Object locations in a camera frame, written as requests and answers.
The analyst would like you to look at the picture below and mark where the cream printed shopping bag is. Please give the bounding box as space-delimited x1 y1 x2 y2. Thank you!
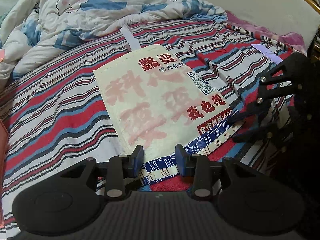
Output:
93 25 242 185

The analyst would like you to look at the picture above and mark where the red blue striped bedsheet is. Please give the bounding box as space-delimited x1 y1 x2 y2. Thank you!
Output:
1 20 293 239

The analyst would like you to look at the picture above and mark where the white headboard with wooden rim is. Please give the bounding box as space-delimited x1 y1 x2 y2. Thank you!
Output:
206 0 319 55

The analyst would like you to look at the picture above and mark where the white blue patterned quilt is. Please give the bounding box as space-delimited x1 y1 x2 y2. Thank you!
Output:
1 0 227 87

